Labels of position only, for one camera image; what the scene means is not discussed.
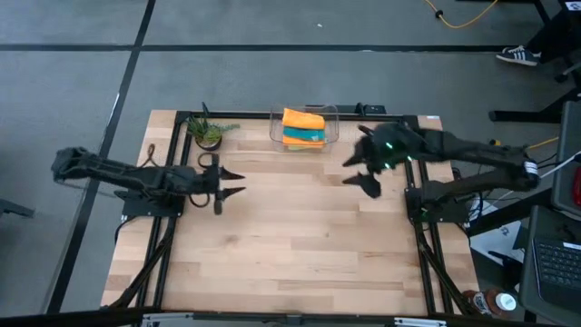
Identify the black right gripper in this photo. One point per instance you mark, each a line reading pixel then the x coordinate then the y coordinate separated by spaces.
pixel 386 147

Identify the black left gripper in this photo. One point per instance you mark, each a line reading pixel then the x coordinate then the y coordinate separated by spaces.
pixel 209 179

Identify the orange microfiber towel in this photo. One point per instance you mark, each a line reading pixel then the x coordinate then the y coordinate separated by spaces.
pixel 302 141
pixel 303 119

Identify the teal microfiber towel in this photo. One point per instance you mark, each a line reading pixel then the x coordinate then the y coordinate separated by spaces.
pixel 303 133

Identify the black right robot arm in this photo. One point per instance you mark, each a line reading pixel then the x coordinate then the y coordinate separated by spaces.
pixel 472 156

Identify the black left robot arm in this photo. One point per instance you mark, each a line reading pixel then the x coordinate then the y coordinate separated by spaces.
pixel 122 175

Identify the clear plastic bin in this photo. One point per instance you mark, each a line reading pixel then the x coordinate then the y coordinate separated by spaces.
pixel 333 131

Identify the small potted green plant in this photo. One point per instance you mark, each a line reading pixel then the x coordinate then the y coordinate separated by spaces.
pixel 208 136

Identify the black desk stand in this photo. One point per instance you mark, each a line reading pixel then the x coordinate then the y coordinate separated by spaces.
pixel 522 116

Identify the brown bottle white cap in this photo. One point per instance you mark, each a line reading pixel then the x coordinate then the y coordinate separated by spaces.
pixel 488 302

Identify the person's shoe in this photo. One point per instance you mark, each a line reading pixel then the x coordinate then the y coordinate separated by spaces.
pixel 517 56

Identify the black rig crossbar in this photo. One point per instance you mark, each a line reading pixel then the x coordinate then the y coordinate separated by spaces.
pixel 68 318

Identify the black furniture foot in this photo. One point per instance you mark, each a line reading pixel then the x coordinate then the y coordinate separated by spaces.
pixel 13 208

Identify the red object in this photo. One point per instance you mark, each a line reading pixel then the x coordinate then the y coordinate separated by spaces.
pixel 577 186

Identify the dark grey laptop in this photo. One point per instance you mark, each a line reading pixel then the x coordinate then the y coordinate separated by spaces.
pixel 558 268

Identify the person's leg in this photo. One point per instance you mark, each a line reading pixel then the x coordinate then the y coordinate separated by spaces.
pixel 554 36

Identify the black aluminium table frame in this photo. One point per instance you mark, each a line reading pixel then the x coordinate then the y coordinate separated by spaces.
pixel 245 115

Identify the silver metal bracket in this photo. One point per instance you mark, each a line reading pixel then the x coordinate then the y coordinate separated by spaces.
pixel 417 323
pixel 168 320

